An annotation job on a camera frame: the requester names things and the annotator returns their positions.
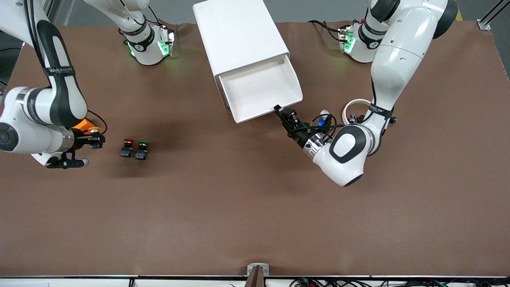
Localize orange black button box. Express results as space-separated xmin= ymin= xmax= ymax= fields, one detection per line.
xmin=72 ymin=118 xmax=100 ymax=134

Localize black base cable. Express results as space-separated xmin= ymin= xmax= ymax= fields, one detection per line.
xmin=308 ymin=19 xmax=344 ymax=42

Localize grey metal mount bracket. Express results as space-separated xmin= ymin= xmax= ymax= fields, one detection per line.
xmin=247 ymin=263 xmax=270 ymax=287

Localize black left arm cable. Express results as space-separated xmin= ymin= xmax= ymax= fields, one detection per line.
xmin=311 ymin=114 xmax=345 ymax=138

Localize yellow push button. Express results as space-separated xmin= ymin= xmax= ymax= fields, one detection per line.
xmin=88 ymin=127 xmax=105 ymax=149

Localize aluminium frame profile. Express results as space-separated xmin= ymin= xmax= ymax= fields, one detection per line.
xmin=478 ymin=0 xmax=503 ymax=31
xmin=40 ymin=0 xmax=60 ymax=26

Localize green push button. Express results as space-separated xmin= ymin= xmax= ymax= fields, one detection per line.
xmin=135 ymin=141 xmax=150 ymax=161

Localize brown table cover mat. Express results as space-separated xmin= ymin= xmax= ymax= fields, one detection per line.
xmin=0 ymin=20 xmax=510 ymax=277

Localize white curved plastic ring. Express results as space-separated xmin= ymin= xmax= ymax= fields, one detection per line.
xmin=343 ymin=98 xmax=373 ymax=126

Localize metal base connector plug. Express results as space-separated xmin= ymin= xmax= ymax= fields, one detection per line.
xmin=338 ymin=25 xmax=356 ymax=54

